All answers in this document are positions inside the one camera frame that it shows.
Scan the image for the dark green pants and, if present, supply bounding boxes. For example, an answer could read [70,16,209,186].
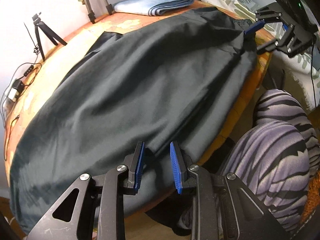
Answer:
[10,7,257,233]

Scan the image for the green striped white pillow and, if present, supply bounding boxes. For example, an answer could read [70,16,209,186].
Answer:
[201,0,319,111]

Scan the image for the striped purple trouser leg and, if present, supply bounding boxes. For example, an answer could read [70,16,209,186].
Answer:
[218,89,319,233]

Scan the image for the folded blue blanket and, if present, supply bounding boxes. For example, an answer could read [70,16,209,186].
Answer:
[113,0,195,16]

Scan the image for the white power strip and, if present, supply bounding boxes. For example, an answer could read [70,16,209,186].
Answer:
[3,88,19,111]

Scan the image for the black power adapter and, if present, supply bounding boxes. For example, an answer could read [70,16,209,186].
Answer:
[12,79,25,94]

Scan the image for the black tripod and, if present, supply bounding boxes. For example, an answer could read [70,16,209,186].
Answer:
[31,11,68,62]

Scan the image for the black cable with switch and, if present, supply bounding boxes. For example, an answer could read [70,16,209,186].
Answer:
[0,22,43,161]

